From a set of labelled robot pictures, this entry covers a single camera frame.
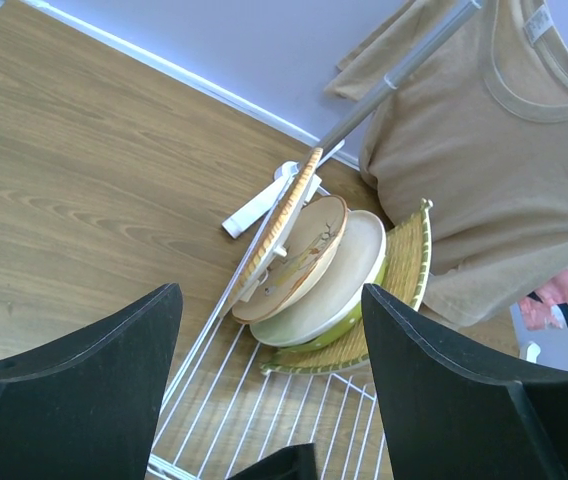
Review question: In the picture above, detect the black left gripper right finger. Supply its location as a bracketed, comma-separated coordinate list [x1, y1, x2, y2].
[361, 284, 568, 479]

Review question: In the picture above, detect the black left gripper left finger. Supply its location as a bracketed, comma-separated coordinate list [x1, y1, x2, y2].
[0, 283, 183, 479]

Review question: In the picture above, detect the green polka dot plate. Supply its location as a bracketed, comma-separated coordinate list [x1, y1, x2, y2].
[308, 259, 390, 351]

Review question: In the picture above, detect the yellow woven placemat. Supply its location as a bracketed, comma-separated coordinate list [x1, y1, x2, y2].
[260, 199, 433, 375]

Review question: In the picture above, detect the cream green floral plate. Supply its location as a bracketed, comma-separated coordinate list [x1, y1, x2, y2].
[250, 210, 386, 348]

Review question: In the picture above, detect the bird pattern beige plate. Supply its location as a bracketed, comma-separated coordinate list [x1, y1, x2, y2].
[232, 195, 348, 324]

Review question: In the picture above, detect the beige hanging shirt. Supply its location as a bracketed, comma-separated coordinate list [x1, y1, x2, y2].
[323, 0, 568, 329]

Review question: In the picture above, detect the white wire dish rack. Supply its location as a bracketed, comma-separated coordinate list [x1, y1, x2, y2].
[148, 184, 390, 480]

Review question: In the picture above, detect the white clothes rack frame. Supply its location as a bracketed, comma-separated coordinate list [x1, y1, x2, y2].
[221, 0, 568, 364]

